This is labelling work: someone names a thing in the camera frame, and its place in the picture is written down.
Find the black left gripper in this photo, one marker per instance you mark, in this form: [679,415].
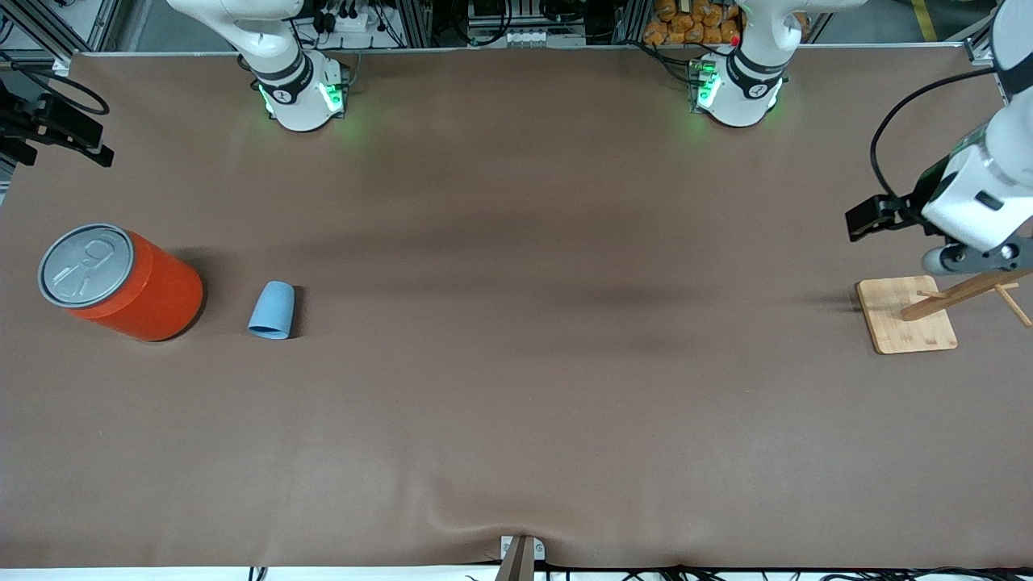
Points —
[914,206]

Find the bag of orange items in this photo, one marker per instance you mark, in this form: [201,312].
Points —
[686,24]

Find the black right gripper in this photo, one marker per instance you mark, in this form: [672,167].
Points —
[23,123]

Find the light blue plastic cup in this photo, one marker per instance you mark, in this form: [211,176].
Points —
[273,311]

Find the brown table mat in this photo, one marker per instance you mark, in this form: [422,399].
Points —
[516,363]

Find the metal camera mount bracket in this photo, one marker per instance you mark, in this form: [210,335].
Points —
[520,557]

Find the aluminium frame profile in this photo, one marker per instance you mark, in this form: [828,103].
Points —
[416,24]
[48,28]
[980,52]

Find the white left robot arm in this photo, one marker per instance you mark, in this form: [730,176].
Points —
[738,109]

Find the white terminal block strip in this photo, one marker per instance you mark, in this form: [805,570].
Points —
[541,38]

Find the white power strip with plugs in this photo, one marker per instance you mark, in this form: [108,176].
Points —
[355,20]

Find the orange can with grey lid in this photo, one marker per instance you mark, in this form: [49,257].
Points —
[149,303]

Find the wooden mug tree stand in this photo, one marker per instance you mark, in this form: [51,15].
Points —
[908,327]

